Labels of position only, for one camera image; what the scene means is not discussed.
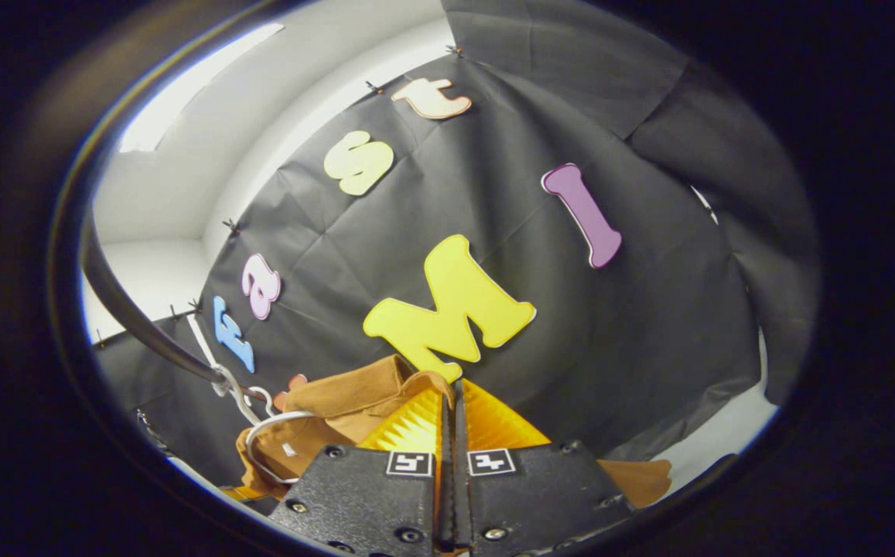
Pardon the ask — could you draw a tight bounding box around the black clothes rack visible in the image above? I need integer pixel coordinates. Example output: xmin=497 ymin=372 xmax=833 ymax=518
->
xmin=80 ymin=213 xmax=243 ymax=391

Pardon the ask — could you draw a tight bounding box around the brown jacket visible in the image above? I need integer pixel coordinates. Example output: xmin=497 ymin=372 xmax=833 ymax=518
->
xmin=234 ymin=354 xmax=674 ymax=510

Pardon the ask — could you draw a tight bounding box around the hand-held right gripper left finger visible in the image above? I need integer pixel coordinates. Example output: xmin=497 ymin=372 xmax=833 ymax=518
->
xmin=268 ymin=381 xmax=456 ymax=556

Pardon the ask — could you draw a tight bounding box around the white plastic hanger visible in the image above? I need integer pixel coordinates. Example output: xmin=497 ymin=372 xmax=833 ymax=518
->
xmin=210 ymin=362 xmax=262 ymax=426
xmin=244 ymin=385 xmax=318 ymax=485

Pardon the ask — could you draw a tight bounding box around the black backdrop cloth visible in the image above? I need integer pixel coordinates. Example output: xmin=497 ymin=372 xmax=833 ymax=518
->
xmin=91 ymin=0 xmax=819 ymax=484

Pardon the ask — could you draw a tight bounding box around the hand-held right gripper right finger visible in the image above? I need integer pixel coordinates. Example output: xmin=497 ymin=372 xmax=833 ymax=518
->
xmin=453 ymin=378 xmax=634 ymax=556

